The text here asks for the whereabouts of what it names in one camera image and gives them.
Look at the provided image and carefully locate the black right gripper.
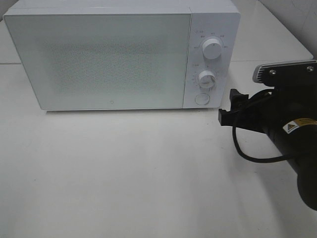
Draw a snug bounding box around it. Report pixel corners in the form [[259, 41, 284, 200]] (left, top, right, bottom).
[[218, 88, 297, 139]]

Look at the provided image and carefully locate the round door release button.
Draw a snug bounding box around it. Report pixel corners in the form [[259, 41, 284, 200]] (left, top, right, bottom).
[[195, 93, 210, 106]]

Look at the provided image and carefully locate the white microwave knob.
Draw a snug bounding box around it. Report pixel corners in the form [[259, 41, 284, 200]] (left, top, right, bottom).
[[202, 37, 223, 60], [198, 70, 215, 89]]

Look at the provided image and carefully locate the white microwave door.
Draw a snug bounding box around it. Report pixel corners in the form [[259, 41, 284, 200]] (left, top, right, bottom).
[[5, 14, 191, 111]]

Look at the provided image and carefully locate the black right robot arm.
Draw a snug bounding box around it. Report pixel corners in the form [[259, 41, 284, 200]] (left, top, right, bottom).
[[218, 87, 317, 210]]

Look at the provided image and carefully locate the white microwave oven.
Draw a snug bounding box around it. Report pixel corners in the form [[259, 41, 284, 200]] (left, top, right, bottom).
[[3, 0, 241, 111]]

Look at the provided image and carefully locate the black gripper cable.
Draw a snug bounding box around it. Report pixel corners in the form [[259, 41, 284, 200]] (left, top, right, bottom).
[[231, 109, 298, 163]]

